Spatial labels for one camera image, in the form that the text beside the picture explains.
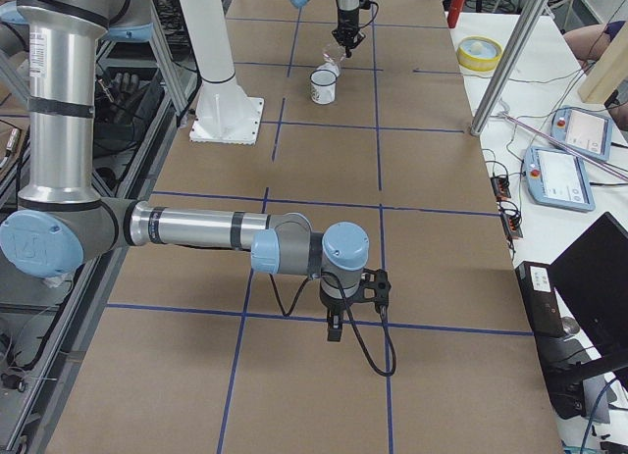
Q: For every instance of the far teach pendant tablet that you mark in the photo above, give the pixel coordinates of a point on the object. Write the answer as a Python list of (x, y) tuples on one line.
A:
[(586, 131)]

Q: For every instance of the black monitor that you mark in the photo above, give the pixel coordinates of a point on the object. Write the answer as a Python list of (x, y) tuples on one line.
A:
[(591, 278)]

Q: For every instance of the seated person in black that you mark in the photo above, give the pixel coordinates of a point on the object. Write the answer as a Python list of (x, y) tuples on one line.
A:
[(588, 43)]

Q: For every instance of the clear glass funnel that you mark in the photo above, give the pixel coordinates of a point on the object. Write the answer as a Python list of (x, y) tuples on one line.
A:
[(333, 55)]

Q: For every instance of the aluminium frame post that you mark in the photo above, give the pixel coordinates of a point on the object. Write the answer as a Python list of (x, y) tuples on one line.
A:
[(513, 49)]

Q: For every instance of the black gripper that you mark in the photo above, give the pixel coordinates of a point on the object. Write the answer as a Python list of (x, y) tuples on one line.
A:
[(333, 307), (344, 20)]

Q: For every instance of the red cylinder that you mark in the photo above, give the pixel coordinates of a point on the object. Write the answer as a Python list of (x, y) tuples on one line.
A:
[(455, 8)]

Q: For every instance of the yellow tape roll with bowl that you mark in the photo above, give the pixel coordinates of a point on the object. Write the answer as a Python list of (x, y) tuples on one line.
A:
[(478, 53)]

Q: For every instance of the teach pendant tablet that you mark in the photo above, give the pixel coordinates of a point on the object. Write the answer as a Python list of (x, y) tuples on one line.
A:
[(586, 131), (558, 179)]

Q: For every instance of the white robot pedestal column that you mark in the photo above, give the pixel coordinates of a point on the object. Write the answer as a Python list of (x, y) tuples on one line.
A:
[(223, 113)]

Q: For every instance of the white blue patterned mug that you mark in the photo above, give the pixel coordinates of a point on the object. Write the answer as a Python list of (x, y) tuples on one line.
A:
[(323, 86)]

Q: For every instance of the black desktop computer box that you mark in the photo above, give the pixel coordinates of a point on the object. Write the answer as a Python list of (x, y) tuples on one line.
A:
[(539, 297)]

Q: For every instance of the near teach pendant tablet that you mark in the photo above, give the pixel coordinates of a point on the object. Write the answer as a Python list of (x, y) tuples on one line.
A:
[(558, 179)]

